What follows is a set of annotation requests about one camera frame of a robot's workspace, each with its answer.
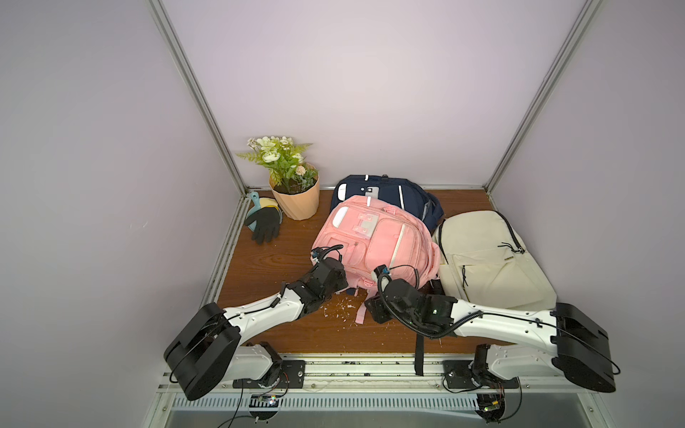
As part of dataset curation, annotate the pink backpack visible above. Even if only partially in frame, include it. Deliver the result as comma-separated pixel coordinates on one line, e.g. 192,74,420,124
312,195,441,298

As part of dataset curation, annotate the cream canvas backpack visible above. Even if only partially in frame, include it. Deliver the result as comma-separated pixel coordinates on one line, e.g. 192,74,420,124
413,209,558,376

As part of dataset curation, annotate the navy blue backpack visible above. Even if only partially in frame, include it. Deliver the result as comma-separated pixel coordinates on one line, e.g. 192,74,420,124
330,175,444,233

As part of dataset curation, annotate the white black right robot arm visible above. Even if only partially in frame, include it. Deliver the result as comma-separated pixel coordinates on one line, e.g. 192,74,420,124
366,265,621,393

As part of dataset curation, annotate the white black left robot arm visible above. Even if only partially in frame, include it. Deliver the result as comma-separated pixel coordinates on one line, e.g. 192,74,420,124
163,244,348,401

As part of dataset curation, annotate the black work glove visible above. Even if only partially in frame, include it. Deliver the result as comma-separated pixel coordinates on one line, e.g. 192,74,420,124
244,207,282,245

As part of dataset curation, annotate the terracotta flower pot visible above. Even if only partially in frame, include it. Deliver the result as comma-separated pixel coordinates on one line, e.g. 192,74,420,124
269,163,320,221

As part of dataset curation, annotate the yellow sponge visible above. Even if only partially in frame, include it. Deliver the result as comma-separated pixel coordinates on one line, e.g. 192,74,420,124
260,197,279,209

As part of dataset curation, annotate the green white artificial plant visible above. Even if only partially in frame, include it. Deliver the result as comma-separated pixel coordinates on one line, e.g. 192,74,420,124
237,137,319,194

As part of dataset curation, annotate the left corner aluminium profile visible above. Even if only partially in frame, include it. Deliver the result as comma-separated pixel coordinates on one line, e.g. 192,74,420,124
148,0,248,194

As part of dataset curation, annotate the corner aluminium profile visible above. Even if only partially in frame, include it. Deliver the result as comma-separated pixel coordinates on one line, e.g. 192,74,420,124
483,0,604,196
148,0,248,194

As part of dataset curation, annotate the right corner aluminium profile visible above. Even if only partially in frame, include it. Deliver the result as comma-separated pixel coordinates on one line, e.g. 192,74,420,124
483,0,604,196

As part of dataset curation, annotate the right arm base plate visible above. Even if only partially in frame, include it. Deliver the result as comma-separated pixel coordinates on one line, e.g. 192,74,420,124
442,360,519,391

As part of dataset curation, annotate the aluminium mounting rail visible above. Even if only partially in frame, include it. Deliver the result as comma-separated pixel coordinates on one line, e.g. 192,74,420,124
157,352,598,395

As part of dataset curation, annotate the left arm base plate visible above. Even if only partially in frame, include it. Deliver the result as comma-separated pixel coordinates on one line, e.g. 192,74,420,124
232,360,306,392

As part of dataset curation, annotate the right circuit board with cable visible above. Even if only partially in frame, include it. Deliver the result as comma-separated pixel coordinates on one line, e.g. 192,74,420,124
476,394,524,424

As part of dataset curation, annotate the circuit board with cable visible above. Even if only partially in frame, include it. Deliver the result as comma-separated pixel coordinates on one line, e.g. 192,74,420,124
476,394,524,424
218,392,288,427

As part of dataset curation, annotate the left circuit board with cable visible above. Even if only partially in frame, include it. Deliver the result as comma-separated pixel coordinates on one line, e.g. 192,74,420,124
218,392,288,427

